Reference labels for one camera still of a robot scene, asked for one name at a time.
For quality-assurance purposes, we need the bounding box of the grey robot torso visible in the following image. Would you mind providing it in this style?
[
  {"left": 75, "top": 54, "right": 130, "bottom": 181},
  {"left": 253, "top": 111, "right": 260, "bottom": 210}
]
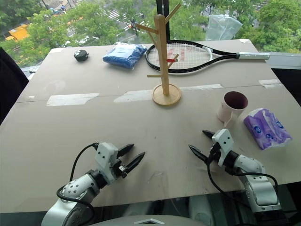
[{"left": 90, "top": 214, "right": 189, "bottom": 226}]

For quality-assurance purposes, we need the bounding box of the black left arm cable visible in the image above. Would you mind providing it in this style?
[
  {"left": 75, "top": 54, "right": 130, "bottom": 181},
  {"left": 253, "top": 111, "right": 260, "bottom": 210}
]
[{"left": 56, "top": 142, "right": 99, "bottom": 208}]

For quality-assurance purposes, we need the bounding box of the black white tennis racket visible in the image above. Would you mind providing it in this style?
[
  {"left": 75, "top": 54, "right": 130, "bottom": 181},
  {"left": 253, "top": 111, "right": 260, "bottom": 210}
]
[{"left": 145, "top": 40, "right": 271, "bottom": 74}]

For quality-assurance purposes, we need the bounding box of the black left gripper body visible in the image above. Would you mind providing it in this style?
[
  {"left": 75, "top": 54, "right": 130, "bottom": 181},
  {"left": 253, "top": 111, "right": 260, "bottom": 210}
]
[{"left": 108, "top": 156, "right": 129, "bottom": 182}]

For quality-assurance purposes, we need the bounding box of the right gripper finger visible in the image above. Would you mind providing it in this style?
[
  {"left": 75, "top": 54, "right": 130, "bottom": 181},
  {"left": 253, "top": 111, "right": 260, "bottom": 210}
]
[
  {"left": 202, "top": 129, "right": 216, "bottom": 140},
  {"left": 188, "top": 145, "right": 209, "bottom": 165}
]

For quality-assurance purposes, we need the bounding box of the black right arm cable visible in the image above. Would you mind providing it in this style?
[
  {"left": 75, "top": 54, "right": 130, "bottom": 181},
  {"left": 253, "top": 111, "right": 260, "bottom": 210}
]
[{"left": 206, "top": 150, "right": 279, "bottom": 197}]

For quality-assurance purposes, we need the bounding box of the wooden mug tree stand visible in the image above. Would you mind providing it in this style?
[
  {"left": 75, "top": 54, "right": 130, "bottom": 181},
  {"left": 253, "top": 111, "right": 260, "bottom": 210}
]
[{"left": 135, "top": 3, "right": 182, "bottom": 106}]

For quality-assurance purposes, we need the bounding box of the white tape strip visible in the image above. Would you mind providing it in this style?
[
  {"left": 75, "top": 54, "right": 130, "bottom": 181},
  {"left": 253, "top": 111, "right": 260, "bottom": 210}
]
[
  {"left": 179, "top": 83, "right": 224, "bottom": 92},
  {"left": 113, "top": 89, "right": 154, "bottom": 103},
  {"left": 46, "top": 93, "right": 100, "bottom": 107}
]

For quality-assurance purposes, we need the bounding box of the pink mug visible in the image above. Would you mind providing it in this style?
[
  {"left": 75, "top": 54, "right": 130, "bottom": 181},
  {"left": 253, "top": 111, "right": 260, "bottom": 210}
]
[{"left": 216, "top": 91, "right": 249, "bottom": 128}]

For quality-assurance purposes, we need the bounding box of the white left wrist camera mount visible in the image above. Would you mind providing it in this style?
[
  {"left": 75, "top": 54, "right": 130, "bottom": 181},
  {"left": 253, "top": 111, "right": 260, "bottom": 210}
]
[{"left": 95, "top": 142, "right": 121, "bottom": 185}]

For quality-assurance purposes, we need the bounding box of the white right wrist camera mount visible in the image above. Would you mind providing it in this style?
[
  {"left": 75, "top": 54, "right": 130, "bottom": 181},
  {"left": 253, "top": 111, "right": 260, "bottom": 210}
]
[{"left": 211, "top": 129, "right": 235, "bottom": 167}]

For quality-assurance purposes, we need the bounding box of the blue packet in clear wrap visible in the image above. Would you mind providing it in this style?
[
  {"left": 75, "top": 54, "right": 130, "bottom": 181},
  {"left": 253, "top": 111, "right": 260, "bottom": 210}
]
[{"left": 102, "top": 43, "right": 148, "bottom": 70}]

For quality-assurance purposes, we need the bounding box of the small black round object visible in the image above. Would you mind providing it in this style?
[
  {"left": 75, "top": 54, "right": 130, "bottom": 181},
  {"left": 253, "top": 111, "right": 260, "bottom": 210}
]
[{"left": 73, "top": 48, "right": 90, "bottom": 63}]

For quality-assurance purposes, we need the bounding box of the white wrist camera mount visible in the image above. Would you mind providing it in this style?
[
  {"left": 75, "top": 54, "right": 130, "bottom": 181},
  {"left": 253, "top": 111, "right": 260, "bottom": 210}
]
[
  {"left": 211, "top": 129, "right": 235, "bottom": 167},
  {"left": 95, "top": 142, "right": 121, "bottom": 185}
]

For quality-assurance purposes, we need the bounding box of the black window frame post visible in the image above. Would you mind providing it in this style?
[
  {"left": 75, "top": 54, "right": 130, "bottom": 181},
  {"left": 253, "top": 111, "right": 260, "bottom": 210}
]
[{"left": 156, "top": 0, "right": 171, "bottom": 44}]

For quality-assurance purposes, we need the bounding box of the black chair back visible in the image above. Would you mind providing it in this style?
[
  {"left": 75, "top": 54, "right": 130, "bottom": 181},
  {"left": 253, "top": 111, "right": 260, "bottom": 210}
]
[{"left": 0, "top": 47, "right": 30, "bottom": 125}]

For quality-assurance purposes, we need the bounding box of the clear plastic bag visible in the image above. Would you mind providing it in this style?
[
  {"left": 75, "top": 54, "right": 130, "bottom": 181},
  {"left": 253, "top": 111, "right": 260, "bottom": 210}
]
[{"left": 205, "top": 14, "right": 243, "bottom": 41}]

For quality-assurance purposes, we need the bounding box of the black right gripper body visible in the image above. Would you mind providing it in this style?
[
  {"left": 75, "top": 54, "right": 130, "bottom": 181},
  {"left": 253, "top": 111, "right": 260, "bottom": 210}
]
[{"left": 206, "top": 142, "right": 221, "bottom": 166}]

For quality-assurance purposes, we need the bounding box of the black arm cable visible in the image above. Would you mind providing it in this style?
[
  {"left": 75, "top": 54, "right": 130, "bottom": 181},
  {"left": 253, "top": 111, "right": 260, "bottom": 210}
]
[
  {"left": 56, "top": 142, "right": 99, "bottom": 208},
  {"left": 206, "top": 150, "right": 279, "bottom": 197}
]

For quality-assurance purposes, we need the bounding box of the purple tissue pack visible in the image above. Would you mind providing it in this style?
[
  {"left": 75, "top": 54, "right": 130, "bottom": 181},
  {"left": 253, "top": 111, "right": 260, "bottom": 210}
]
[{"left": 243, "top": 108, "right": 293, "bottom": 151}]

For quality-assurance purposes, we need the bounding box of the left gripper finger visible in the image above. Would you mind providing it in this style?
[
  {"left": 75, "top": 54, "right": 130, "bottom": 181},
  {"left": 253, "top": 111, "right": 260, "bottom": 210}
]
[
  {"left": 117, "top": 144, "right": 135, "bottom": 157},
  {"left": 124, "top": 152, "right": 146, "bottom": 176}
]

